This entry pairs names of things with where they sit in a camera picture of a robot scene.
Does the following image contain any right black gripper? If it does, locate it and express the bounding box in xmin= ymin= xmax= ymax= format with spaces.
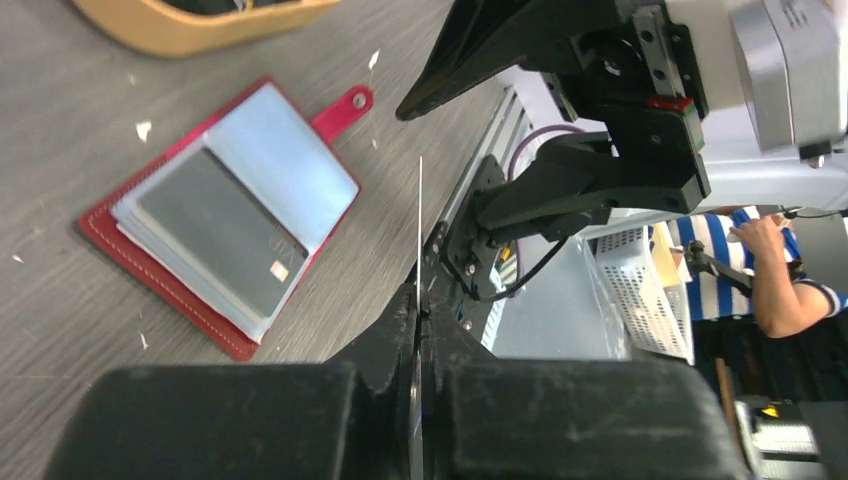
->
xmin=395 ymin=0 xmax=710 ymax=242

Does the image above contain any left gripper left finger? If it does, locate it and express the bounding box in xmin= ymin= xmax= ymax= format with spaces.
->
xmin=45 ymin=284 xmax=417 ymax=479

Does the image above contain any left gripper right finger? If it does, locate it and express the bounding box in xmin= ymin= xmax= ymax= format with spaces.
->
xmin=421 ymin=295 xmax=749 ymax=479

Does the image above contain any red card holder wallet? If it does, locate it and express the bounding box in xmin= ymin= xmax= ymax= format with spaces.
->
xmin=78 ymin=77 xmax=375 ymax=361

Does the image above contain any tan oval tray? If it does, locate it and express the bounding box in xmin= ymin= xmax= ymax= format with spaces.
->
xmin=73 ymin=0 xmax=337 ymax=58

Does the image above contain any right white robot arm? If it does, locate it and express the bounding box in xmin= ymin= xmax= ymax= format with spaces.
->
xmin=396 ymin=1 xmax=847 ymax=244

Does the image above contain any black card in holder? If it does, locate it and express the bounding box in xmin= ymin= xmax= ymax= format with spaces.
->
xmin=131 ymin=148 xmax=308 ymax=323

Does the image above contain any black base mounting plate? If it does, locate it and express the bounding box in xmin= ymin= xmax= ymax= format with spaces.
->
xmin=421 ymin=155 xmax=505 ymax=340

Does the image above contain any white perforated basket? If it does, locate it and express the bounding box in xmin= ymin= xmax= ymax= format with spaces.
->
xmin=595 ymin=223 xmax=695 ymax=366

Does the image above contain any person in striped shirt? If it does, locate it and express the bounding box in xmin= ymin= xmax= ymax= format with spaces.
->
xmin=667 ymin=206 xmax=847 ymax=402

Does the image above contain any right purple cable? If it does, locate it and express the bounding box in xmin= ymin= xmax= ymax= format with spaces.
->
xmin=506 ymin=123 xmax=588 ymax=283

